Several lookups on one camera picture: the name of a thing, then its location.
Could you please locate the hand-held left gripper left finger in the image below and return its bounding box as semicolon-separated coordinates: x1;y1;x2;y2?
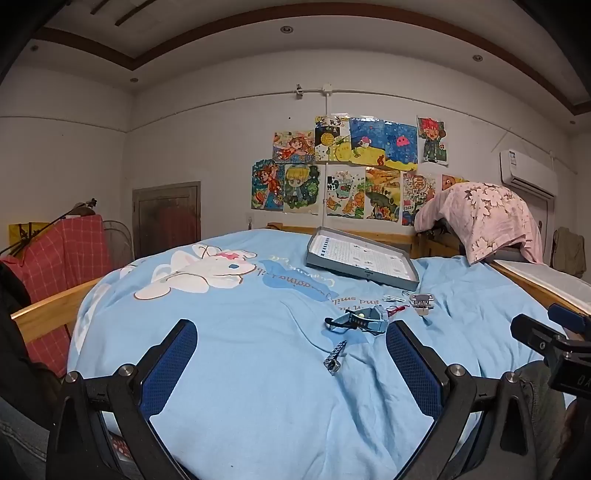
46;318;198;480

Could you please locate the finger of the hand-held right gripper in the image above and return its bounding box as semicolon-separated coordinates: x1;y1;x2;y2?
548;304;591;330
510;314;575;365

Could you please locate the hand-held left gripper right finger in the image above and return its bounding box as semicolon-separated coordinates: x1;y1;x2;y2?
385;320;539;480

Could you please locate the checkered silver barrette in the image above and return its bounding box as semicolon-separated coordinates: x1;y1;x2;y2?
324;340;348;376

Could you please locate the grey cardboard tray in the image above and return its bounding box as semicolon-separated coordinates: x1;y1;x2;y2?
306;227;420;291

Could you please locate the white flat board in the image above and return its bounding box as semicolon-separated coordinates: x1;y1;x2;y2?
494;259;591;312

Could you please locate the beige hair claw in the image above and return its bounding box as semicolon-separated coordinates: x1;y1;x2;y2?
409;293;435;317

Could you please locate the olive hanging jacket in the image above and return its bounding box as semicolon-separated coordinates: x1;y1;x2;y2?
551;226;587;278

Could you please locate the light blue printed blanket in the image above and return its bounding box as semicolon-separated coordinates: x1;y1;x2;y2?
67;226;578;480

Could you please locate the pink floral cloth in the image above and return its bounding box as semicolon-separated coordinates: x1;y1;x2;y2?
414;181;544;266

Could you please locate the brown wooden door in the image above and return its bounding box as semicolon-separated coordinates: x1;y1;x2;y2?
132;181;201;259

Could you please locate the red checked cloth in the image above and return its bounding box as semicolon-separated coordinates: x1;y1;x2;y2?
0;215;114;377

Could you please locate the person's dark jacket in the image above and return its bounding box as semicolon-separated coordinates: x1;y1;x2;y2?
0;261;63;416

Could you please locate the white air conditioner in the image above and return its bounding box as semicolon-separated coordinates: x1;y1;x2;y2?
499;148;559;200

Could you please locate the person's left leg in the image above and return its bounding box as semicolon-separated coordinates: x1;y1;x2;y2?
0;397;51;480

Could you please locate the black stand rod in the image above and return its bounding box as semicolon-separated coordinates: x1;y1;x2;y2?
0;198;98;257

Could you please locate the yellow bag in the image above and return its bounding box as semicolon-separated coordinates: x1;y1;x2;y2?
8;222;61;254

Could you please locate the wire fan guard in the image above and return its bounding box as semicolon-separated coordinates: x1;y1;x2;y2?
102;220;134;268

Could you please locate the group of colourful wall drawings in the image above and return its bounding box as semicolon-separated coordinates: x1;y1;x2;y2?
250;113;469;227

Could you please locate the white cable conduit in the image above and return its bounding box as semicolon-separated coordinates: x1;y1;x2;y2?
129;85;509;227

